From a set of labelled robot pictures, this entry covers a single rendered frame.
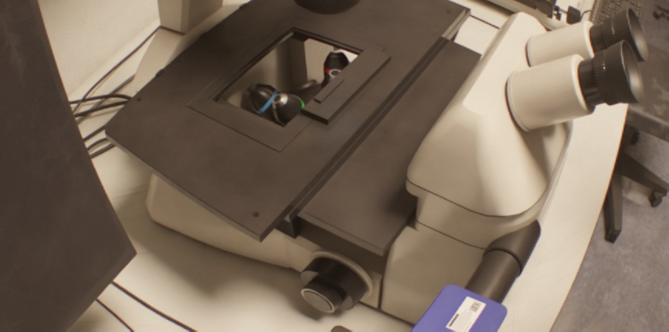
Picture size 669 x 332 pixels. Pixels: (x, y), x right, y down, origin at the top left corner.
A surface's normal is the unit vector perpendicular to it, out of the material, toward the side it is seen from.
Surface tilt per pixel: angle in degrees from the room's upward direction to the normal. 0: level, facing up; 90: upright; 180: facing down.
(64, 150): 86
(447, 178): 86
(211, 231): 80
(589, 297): 0
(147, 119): 0
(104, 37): 90
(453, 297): 0
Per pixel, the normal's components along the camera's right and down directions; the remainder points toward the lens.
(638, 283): -0.07, -0.70
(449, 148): -0.58, 0.45
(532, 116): -0.55, 0.65
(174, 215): -0.46, 0.00
